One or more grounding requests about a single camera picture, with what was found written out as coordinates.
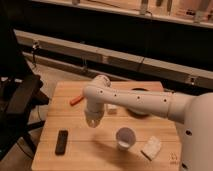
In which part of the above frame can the black chair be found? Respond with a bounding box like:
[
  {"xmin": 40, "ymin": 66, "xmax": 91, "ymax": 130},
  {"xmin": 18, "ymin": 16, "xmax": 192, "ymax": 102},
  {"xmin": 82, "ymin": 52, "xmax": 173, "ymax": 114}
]
[{"xmin": 0, "ymin": 21, "xmax": 49, "ymax": 161}]

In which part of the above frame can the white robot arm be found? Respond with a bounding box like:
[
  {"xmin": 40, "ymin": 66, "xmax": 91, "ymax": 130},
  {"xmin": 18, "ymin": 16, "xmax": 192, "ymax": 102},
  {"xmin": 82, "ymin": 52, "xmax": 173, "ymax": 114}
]
[{"xmin": 83, "ymin": 75, "xmax": 213, "ymax": 171}]

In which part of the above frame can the green bowl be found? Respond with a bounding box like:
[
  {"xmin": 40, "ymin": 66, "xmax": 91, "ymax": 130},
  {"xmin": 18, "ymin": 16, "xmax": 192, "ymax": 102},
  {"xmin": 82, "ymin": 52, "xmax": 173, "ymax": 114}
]
[{"xmin": 128, "ymin": 88, "xmax": 149, "ymax": 116}]

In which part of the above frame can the wooden table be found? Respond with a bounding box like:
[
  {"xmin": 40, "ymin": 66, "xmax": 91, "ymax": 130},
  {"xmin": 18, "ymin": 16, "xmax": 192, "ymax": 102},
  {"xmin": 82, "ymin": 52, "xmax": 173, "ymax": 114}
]
[{"xmin": 32, "ymin": 81, "xmax": 181, "ymax": 171}]

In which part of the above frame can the small white bottle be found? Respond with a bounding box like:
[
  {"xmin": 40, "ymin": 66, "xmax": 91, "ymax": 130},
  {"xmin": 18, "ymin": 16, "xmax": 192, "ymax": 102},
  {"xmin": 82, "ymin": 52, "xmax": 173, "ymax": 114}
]
[{"xmin": 107, "ymin": 104, "xmax": 117, "ymax": 114}]

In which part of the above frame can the black rectangular eraser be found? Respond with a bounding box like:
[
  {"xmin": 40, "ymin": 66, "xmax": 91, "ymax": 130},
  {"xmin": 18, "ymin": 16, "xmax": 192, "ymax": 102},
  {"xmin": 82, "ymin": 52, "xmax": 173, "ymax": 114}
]
[{"xmin": 55, "ymin": 130, "xmax": 68, "ymax": 155}]

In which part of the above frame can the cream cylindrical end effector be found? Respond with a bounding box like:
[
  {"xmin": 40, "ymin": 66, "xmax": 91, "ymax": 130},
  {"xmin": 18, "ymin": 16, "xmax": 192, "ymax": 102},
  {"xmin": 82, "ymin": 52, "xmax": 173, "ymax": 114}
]
[{"xmin": 85, "ymin": 112, "xmax": 103, "ymax": 128}]

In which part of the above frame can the white paper cup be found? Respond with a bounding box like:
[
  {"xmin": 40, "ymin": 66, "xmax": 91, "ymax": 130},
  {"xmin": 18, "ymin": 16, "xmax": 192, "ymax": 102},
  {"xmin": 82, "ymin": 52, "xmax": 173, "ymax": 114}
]
[{"xmin": 116, "ymin": 127, "xmax": 136, "ymax": 150}]

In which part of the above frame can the orange marker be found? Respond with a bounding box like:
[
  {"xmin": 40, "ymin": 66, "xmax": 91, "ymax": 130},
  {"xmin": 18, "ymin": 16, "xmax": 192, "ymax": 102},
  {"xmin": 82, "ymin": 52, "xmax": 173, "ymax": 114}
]
[{"xmin": 70, "ymin": 95, "xmax": 83, "ymax": 106}]

